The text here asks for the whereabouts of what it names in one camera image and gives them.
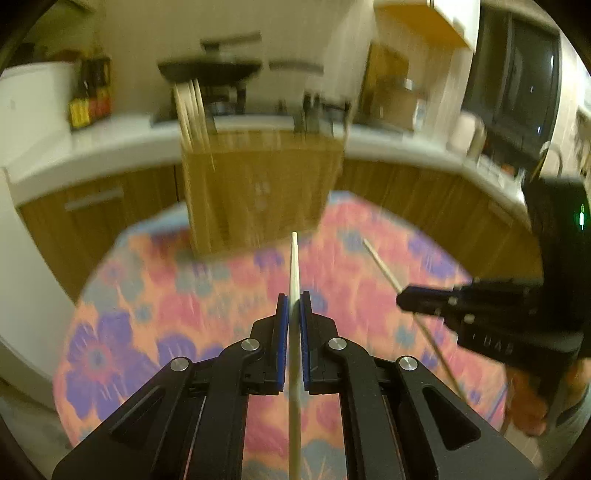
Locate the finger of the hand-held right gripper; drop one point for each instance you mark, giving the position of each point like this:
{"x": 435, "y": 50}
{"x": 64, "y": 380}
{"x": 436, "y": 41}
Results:
{"x": 429, "y": 300}

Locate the person's right hand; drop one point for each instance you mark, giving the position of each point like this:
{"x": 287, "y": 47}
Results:
{"x": 526, "y": 401}

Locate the gas stove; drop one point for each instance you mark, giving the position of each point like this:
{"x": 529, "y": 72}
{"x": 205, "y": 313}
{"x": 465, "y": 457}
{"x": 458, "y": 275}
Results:
{"x": 221, "y": 106}

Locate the yellow label sauce bottle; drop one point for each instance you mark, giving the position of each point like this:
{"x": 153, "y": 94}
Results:
{"x": 79, "y": 108}

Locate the yellow wall cabinet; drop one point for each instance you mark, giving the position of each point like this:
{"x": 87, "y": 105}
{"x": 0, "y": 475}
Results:
{"x": 425, "y": 23}

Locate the floral quilted tablecloth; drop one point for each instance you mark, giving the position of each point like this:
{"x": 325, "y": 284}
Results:
{"x": 138, "y": 332}

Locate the black microwave oven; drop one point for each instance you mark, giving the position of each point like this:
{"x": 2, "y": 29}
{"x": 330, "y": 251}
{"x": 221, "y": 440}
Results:
{"x": 512, "y": 83}

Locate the tan plastic utensil basket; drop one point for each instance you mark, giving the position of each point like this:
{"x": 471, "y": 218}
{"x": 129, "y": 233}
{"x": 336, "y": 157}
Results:
{"x": 258, "y": 194}

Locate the white kitchen countertop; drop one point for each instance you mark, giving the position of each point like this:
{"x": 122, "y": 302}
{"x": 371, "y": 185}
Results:
{"x": 115, "y": 138}

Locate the small white timer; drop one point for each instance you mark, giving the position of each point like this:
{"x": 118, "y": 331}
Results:
{"x": 421, "y": 113}

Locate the white box appliance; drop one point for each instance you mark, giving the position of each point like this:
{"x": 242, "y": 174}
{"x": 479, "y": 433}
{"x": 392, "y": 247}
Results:
{"x": 37, "y": 101}

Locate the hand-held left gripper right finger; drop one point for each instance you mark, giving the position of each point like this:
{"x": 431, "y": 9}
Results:
{"x": 304, "y": 350}

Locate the person's right forearm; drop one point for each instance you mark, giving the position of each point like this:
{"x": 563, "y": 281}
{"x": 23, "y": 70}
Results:
{"x": 563, "y": 438}

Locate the red label sauce bottle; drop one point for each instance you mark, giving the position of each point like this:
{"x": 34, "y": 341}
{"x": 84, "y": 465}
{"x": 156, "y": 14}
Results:
{"x": 101, "y": 99}

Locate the black wok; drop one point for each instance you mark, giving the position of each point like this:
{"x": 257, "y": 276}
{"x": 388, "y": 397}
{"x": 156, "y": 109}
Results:
{"x": 207, "y": 69}

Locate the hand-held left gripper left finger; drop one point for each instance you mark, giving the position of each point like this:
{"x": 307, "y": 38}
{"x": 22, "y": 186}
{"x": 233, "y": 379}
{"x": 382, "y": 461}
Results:
{"x": 284, "y": 350}

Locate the metal faucet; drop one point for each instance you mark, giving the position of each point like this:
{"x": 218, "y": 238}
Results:
{"x": 549, "y": 159}

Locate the wooden kitchen cabinet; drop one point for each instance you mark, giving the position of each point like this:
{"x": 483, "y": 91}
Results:
{"x": 143, "y": 198}

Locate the wooden cutting board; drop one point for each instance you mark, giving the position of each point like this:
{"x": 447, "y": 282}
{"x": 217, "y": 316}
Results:
{"x": 383, "y": 78}

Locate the white kettle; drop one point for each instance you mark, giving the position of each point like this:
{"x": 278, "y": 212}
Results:
{"x": 466, "y": 136}

